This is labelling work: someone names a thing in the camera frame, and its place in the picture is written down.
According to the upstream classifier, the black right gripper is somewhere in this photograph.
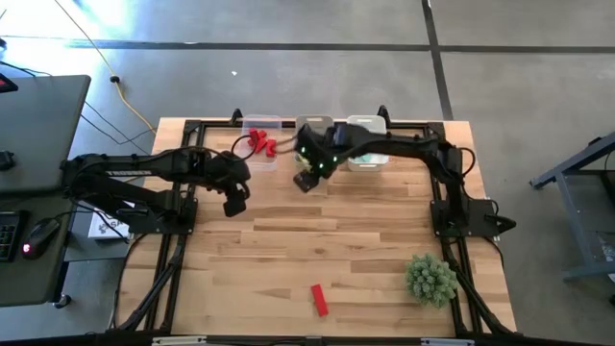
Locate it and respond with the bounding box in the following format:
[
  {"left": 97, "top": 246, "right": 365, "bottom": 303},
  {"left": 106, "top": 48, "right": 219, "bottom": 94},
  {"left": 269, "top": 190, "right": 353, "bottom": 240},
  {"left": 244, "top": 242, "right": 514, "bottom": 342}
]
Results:
[{"left": 292, "top": 123, "right": 348, "bottom": 194}]

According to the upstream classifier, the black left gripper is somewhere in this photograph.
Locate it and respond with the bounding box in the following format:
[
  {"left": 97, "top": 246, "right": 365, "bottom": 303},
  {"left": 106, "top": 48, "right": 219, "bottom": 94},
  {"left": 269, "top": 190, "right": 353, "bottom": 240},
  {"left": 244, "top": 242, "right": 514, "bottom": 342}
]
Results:
[{"left": 206, "top": 150, "right": 253, "bottom": 218}]

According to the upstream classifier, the white plastic bin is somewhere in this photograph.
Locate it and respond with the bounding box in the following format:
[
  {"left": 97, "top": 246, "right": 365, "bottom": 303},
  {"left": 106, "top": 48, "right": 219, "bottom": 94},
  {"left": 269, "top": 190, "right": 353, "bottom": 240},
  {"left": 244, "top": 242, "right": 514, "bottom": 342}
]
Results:
[{"left": 346, "top": 113, "right": 389, "bottom": 173}]

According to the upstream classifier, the light grey plastic bin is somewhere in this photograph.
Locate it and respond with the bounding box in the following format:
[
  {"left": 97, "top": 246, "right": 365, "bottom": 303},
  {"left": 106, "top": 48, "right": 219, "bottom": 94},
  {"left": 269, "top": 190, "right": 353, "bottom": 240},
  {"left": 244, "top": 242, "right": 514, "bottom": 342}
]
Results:
[{"left": 294, "top": 113, "right": 336, "bottom": 174}]

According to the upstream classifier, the clear plastic bin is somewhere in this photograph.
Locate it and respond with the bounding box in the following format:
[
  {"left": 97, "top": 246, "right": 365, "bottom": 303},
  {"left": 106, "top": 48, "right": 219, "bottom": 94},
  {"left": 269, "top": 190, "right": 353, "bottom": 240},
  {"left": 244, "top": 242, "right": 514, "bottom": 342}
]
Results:
[{"left": 239, "top": 113, "right": 283, "bottom": 173}]

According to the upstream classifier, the long red wooden block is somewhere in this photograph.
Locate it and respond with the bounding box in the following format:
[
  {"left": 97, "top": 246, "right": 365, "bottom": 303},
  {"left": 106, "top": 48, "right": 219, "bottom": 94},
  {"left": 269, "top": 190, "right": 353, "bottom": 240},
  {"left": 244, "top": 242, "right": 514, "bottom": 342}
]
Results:
[{"left": 309, "top": 284, "right": 331, "bottom": 318}]

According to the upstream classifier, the white printed paper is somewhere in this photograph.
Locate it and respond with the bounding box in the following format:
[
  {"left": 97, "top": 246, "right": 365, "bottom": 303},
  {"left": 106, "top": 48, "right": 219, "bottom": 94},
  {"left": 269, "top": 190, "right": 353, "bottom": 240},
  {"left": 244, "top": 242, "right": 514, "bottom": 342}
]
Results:
[{"left": 87, "top": 210, "right": 132, "bottom": 240}]

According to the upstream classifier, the potted artificial green plant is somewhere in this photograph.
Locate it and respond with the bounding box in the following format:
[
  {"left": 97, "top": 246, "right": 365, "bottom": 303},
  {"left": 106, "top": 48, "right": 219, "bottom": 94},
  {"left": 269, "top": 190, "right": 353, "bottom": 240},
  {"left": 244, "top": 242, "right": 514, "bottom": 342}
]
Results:
[{"left": 405, "top": 253, "right": 459, "bottom": 309}]

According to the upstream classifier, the black computer mouse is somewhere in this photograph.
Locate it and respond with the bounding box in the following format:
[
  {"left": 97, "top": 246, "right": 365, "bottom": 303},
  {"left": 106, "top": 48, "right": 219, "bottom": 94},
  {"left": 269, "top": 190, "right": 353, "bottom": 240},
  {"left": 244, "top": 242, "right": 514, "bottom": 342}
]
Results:
[{"left": 20, "top": 217, "right": 62, "bottom": 261}]

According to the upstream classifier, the dark grey desk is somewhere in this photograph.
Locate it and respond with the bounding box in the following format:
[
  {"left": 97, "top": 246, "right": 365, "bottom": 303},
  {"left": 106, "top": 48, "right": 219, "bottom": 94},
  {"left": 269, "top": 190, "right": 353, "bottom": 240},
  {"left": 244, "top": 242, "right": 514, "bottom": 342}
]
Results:
[{"left": 0, "top": 189, "right": 79, "bottom": 308}]

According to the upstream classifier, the black keyboard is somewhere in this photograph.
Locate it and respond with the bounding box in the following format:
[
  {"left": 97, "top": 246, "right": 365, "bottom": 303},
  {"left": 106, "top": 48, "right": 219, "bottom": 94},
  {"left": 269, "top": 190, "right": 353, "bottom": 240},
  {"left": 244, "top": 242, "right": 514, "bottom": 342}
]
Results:
[{"left": 0, "top": 210, "right": 21, "bottom": 263}]

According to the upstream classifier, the blue-grey metal stand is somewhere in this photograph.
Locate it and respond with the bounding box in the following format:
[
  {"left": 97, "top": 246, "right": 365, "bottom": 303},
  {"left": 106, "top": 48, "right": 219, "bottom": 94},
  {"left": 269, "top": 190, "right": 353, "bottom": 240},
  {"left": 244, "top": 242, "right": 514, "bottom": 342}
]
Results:
[{"left": 529, "top": 130, "right": 615, "bottom": 284}]

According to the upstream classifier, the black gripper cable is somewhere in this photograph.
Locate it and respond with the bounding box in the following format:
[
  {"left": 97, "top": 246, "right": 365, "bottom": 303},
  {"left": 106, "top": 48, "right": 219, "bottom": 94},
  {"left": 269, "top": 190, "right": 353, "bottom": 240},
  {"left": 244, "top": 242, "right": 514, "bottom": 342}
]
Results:
[
  {"left": 276, "top": 136, "right": 300, "bottom": 155},
  {"left": 231, "top": 134, "right": 261, "bottom": 162}
]

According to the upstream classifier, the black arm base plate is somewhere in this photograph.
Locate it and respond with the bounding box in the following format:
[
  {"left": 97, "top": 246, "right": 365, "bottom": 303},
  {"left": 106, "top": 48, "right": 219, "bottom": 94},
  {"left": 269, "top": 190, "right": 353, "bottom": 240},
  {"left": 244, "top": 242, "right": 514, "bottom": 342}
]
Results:
[
  {"left": 430, "top": 199, "right": 518, "bottom": 237},
  {"left": 128, "top": 197, "right": 199, "bottom": 235}
]

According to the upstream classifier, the black aluminium table frame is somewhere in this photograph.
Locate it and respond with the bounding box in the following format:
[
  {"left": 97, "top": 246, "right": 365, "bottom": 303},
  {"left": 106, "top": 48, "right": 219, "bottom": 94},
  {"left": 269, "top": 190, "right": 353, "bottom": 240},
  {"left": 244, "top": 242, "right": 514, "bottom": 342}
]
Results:
[{"left": 108, "top": 104, "right": 518, "bottom": 346}]

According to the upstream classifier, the white metal bracket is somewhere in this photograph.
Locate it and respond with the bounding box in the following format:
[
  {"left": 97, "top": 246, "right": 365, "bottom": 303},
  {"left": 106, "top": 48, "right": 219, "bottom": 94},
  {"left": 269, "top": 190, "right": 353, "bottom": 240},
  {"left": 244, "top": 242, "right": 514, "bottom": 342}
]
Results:
[
  {"left": 420, "top": 337, "right": 476, "bottom": 346},
  {"left": 152, "top": 335, "right": 209, "bottom": 346}
]

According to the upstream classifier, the yellow cable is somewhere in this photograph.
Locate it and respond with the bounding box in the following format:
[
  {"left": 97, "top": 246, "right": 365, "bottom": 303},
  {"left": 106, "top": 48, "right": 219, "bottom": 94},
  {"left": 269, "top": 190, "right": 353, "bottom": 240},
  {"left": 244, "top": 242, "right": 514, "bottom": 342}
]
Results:
[{"left": 51, "top": 0, "right": 158, "bottom": 136}]

